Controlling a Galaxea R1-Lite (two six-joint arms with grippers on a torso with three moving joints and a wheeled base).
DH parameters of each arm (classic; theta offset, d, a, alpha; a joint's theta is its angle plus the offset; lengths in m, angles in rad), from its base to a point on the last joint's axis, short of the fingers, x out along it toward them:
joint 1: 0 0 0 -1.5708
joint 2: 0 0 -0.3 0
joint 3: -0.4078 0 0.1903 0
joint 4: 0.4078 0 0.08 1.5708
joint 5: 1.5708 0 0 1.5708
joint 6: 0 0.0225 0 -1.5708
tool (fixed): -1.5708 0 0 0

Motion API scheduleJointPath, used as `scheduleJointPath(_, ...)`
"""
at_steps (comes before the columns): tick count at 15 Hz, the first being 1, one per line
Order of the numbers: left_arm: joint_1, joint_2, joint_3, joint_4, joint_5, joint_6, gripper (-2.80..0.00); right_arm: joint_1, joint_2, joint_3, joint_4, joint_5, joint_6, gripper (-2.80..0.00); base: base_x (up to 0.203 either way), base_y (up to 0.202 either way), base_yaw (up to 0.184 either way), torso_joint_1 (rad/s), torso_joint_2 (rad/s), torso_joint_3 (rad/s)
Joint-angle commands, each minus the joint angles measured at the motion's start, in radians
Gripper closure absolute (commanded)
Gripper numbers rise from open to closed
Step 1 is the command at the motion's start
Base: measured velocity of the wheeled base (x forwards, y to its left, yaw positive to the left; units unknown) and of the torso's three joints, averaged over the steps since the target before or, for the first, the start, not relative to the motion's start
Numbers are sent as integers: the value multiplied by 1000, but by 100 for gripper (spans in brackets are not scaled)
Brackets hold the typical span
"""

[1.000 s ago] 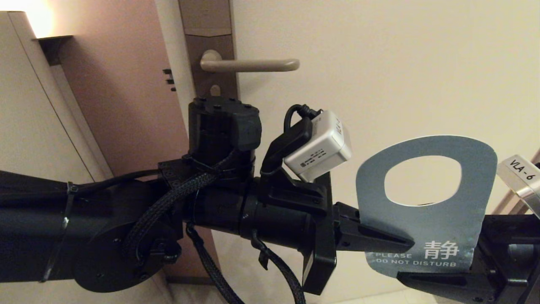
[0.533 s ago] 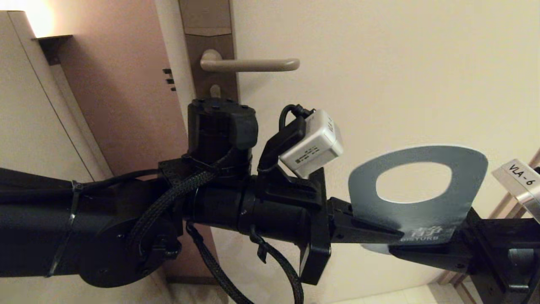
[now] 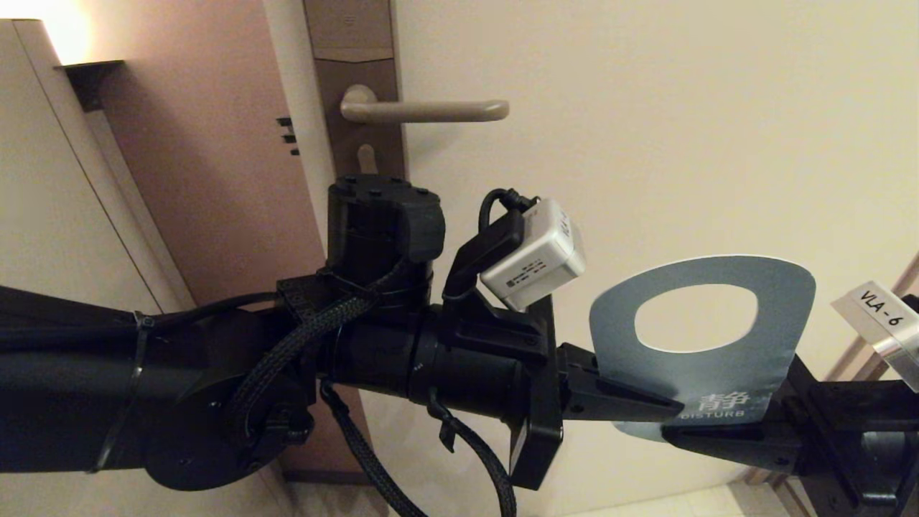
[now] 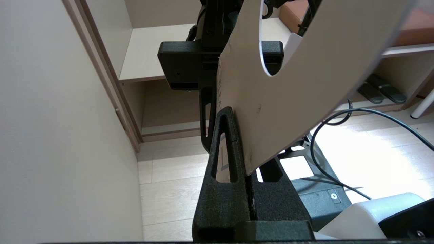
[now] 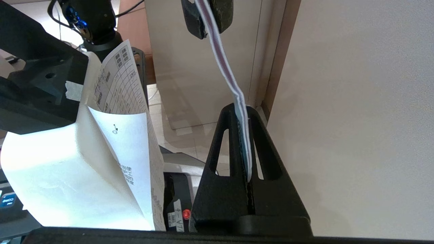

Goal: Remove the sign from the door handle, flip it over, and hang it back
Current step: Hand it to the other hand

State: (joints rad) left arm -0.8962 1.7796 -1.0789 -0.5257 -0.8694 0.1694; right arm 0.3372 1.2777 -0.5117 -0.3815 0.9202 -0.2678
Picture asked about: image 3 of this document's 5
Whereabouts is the white and blue door hanger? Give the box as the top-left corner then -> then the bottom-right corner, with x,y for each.
589,254 -> 817,443

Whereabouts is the white door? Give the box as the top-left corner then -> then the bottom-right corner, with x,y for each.
260,0 -> 919,517

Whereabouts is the brown door jamb panel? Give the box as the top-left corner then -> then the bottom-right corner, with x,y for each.
68,0 -> 381,483

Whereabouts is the brown metal lock plate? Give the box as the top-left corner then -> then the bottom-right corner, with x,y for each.
302,0 -> 407,180

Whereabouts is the brown wooden door frame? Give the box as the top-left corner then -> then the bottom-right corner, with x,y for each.
745,251 -> 919,517

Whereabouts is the thin braided left camera cable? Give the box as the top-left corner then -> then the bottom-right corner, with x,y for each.
319,381 -> 519,517

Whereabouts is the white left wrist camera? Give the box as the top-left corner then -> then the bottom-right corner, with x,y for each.
479,198 -> 587,313

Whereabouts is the thick braided left arm cable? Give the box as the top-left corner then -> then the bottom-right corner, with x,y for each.
228,260 -> 403,439

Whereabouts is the beige door handle lever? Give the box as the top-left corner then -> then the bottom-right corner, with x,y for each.
340,84 -> 510,124

